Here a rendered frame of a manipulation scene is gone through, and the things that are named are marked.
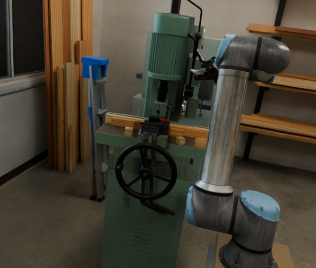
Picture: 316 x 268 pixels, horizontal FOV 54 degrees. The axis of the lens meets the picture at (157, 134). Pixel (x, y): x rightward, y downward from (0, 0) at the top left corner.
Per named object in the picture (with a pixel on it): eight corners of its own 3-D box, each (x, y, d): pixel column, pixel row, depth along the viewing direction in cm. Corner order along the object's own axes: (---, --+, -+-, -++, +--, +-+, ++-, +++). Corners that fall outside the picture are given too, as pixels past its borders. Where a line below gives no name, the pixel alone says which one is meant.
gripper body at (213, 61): (213, 54, 152) (229, 67, 159) (200, 62, 159) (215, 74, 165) (212, 66, 149) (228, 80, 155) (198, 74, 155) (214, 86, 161)
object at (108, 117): (104, 122, 176) (105, 114, 175) (105, 121, 178) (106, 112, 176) (211, 139, 172) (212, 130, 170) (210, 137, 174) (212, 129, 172)
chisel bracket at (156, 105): (151, 118, 166) (153, 102, 163) (154, 111, 179) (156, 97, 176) (164, 120, 165) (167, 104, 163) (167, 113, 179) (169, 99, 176)
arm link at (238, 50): (227, 241, 115) (264, 32, 106) (180, 229, 119) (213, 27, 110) (228, 225, 129) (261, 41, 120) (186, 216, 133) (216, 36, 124)
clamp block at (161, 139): (134, 151, 150) (136, 133, 147) (139, 141, 163) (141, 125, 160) (165, 156, 149) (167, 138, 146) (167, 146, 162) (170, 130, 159)
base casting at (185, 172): (107, 168, 165) (108, 152, 162) (128, 134, 220) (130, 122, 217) (191, 182, 162) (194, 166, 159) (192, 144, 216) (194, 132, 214)
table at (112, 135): (88, 149, 153) (88, 137, 151) (105, 130, 181) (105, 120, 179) (212, 169, 148) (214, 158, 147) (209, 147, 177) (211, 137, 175)
